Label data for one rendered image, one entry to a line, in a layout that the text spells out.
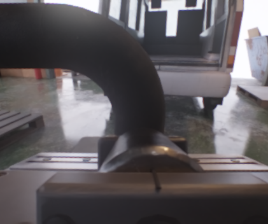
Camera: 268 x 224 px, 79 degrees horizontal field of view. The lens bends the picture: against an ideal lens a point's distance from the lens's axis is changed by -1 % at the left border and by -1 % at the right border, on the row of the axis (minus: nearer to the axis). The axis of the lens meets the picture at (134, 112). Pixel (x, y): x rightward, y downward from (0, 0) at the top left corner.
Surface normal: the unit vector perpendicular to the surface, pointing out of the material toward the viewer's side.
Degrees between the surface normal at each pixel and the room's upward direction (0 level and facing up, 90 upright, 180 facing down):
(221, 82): 87
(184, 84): 88
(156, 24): 93
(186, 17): 93
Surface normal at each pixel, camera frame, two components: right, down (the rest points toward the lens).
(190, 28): -0.25, 0.40
